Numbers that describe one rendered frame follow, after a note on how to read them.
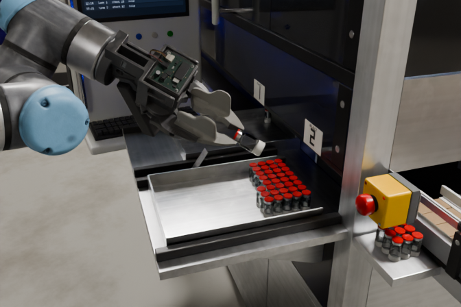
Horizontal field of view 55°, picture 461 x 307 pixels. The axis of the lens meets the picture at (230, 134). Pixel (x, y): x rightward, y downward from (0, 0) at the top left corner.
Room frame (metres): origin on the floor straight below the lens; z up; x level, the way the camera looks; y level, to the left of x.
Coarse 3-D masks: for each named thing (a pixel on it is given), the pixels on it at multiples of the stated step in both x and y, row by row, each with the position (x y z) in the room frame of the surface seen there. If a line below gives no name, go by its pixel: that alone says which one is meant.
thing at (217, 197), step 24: (192, 168) 0.97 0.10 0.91; (216, 168) 0.99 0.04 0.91; (240, 168) 1.01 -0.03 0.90; (168, 192) 0.91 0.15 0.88; (192, 192) 0.91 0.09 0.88; (216, 192) 0.91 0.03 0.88; (240, 192) 0.91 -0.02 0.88; (168, 216) 0.81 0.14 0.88; (192, 216) 0.81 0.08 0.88; (216, 216) 0.81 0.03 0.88; (240, 216) 0.81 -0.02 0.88; (288, 216) 0.77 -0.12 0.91; (312, 216) 0.79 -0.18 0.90; (168, 240) 0.69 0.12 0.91; (192, 240) 0.71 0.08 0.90
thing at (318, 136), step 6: (306, 120) 0.97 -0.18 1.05; (306, 126) 0.96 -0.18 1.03; (312, 126) 0.94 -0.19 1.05; (306, 132) 0.96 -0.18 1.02; (312, 132) 0.93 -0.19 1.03; (318, 132) 0.91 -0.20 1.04; (306, 138) 0.96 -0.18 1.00; (312, 138) 0.93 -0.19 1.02; (318, 138) 0.90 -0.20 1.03; (318, 144) 0.90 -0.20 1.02; (318, 150) 0.90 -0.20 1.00
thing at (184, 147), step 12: (264, 108) 1.40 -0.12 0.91; (240, 120) 1.37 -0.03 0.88; (252, 120) 1.37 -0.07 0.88; (228, 132) 1.27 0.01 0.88; (252, 132) 1.27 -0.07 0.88; (264, 132) 1.27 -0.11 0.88; (276, 132) 1.27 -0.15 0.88; (180, 144) 1.11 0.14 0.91; (192, 144) 1.18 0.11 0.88; (204, 144) 1.18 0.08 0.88; (276, 144) 1.13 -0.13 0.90; (288, 144) 1.14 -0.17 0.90; (192, 156) 1.06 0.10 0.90
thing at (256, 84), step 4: (256, 80) 1.28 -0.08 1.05; (256, 84) 1.28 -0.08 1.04; (260, 84) 1.25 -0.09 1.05; (256, 88) 1.28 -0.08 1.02; (264, 88) 1.21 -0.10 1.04; (256, 92) 1.27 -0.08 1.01; (260, 92) 1.24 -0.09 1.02; (264, 92) 1.21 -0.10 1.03; (256, 96) 1.27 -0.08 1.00; (260, 96) 1.24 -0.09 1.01; (264, 96) 1.21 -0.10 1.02; (260, 100) 1.24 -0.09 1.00
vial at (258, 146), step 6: (240, 132) 0.57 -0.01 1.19; (240, 138) 0.57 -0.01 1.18; (246, 138) 0.57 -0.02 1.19; (252, 138) 0.57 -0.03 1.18; (240, 144) 0.57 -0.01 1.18; (246, 144) 0.57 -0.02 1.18; (252, 144) 0.56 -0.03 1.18; (258, 144) 0.57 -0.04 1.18; (264, 144) 0.57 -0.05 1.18; (252, 150) 0.56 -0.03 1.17; (258, 150) 0.56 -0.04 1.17
